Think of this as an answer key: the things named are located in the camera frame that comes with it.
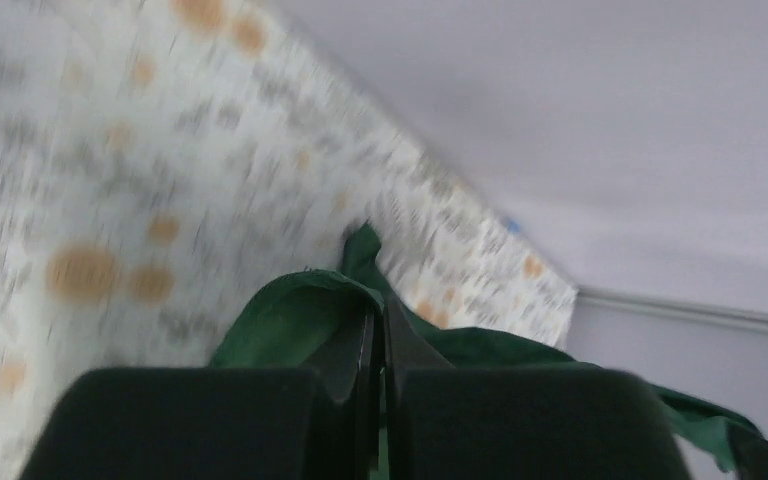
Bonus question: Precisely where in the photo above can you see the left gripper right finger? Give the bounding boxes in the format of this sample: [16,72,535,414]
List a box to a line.
[383,298,690,479]

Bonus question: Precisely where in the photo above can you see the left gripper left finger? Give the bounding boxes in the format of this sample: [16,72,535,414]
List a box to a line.
[21,307,378,479]

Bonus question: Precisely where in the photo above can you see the floral patterned table mat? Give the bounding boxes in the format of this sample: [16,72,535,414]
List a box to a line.
[0,1,577,479]

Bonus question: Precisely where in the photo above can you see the right aluminium frame post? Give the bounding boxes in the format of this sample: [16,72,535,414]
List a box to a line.
[577,286,768,334]

